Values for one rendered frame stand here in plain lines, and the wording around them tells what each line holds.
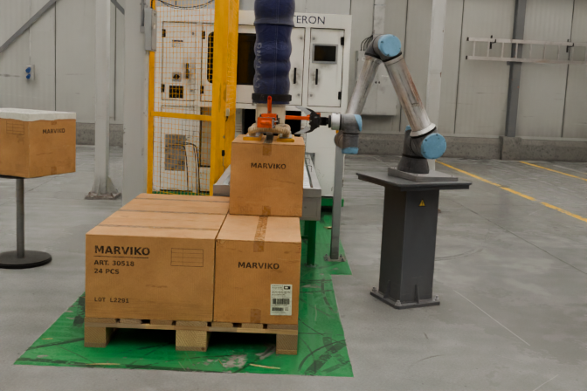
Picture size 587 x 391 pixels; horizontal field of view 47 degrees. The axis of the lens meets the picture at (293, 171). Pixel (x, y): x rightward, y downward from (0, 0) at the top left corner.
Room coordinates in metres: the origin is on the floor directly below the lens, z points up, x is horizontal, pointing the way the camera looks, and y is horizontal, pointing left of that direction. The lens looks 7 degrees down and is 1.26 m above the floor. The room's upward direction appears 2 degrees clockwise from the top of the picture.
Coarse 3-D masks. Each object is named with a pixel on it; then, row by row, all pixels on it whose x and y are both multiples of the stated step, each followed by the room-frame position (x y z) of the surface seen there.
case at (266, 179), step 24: (240, 144) 3.66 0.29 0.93; (264, 144) 3.66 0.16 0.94; (288, 144) 3.67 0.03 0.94; (240, 168) 3.66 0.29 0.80; (264, 168) 3.66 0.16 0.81; (288, 168) 3.67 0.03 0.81; (240, 192) 3.66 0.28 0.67; (264, 192) 3.66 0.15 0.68; (288, 192) 3.67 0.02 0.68; (288, 216) 3.67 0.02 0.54
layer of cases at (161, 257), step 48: (96, 240) 3.06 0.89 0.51; (144, 240) 3.06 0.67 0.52; (192, 240) 3.07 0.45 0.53; (240, 240) 3.07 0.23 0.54; (288, 240) 3.10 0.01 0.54; (96, 288) 3.06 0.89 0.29; (144, 288) 3.06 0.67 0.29; (192, 288) 3.07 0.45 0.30; (240, 288) 3.07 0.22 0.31; (288, 288) 3.07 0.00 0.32
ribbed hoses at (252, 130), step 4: (252, 124) 4.12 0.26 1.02; (256, 124) 4.13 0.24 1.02; (248, 128) 3.81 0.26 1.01; (252, 128) 3.79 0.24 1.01; (256, 128) 3.78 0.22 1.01; (260, 128) 3.79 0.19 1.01; (264, 128) 3.79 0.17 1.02; (268, 128) 3.80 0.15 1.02; (272, 128) 3.79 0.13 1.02; (276, 128) 3.79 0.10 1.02; (280, 128) 3.79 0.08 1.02; (284, 128) 3.79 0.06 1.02; (288, 128) 3.83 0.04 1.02; (248, 132) 3.83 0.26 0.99; (252, 132) 3.80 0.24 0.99; (272, 132) 3.81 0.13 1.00; (276, 132) 3.80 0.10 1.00; (280, 132) 3.79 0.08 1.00; (284, 132) 3.79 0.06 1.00; (288, 132) 3.81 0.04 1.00; (284, 136) 3.84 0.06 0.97; (288, 136) 3.85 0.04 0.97
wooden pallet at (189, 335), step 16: (96, 320) 3.06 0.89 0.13; (112, 320) 3.06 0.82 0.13; (128, 320) 3.06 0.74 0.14; (144, 320) 3.11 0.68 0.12; (160, 320) 3.06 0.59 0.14; (176, 320) 3.07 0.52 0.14; (96, 336) 3.06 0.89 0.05; (112, 336) 3.18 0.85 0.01; (176, 336) 3.06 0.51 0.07; (192, 336) 3.07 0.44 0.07; (208, 336) 3.14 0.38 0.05; (288, 336) 3.07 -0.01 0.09; (288, 352) 3.07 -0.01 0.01
